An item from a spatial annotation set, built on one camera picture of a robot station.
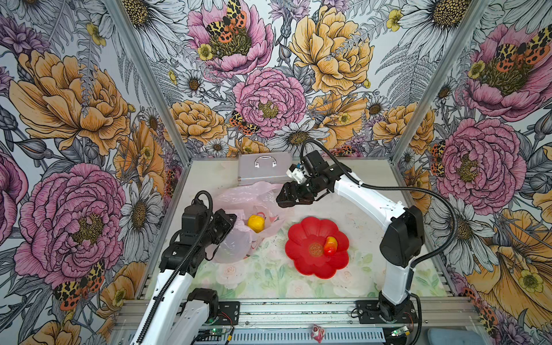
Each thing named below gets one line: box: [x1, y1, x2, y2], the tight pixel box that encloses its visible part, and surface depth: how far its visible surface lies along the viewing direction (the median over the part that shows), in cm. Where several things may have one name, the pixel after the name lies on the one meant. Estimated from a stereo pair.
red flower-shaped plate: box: [284, 216, 350, 280], surface depth 91 cm
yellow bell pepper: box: [247, 214, 266, 234], surface depth 93 cm
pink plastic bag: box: [210, 181, 287, 264], surface depth 91 cm
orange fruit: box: [323, 235, 338, 257], surface depth 88 cm
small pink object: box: [311, 324, 325, 344], surface depth 69 cm
